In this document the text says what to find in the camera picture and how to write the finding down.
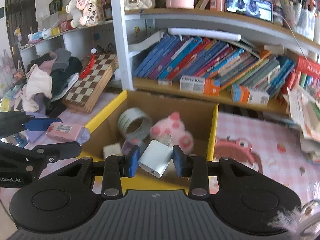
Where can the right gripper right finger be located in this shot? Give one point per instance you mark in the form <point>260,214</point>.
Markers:
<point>194,167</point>

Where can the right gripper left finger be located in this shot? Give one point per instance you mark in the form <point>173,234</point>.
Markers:
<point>117,167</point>

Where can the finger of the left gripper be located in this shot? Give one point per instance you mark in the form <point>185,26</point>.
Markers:
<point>54,152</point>
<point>34,124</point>

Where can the white foam block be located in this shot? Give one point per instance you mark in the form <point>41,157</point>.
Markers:
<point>113,149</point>

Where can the grey toy car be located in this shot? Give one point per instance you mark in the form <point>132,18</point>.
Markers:
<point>128,145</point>

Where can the pink eraser pack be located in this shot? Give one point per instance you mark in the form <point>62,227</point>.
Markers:
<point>61,132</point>

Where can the white power adapter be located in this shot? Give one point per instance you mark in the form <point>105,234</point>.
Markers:
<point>157,156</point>

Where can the pink plush paw toy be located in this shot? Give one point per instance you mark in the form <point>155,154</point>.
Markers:
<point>173,126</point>

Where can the pile of clothes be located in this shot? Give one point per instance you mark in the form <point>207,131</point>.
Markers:
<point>47,80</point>

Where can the clear packing tape roll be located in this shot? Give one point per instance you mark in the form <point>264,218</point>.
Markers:
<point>134,124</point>

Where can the wooden chess board box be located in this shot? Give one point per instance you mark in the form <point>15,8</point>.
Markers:
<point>85,93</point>

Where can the orange white medicine box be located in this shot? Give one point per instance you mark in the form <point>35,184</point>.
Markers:
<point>200,85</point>

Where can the red tassel charm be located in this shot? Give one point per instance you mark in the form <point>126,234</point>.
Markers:
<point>88,68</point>

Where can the pink checkered table mat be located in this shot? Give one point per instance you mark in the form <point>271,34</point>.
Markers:
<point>275,149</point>

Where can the row of leaning books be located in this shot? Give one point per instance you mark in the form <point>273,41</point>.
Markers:
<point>229,62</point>

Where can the stack of papers and books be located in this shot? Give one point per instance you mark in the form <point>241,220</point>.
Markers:
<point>304,111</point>

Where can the lucky cat figurine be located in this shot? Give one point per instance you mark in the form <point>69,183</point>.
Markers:
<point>86,13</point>

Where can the smartphone showing video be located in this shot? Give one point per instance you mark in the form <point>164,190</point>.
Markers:
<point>260,9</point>

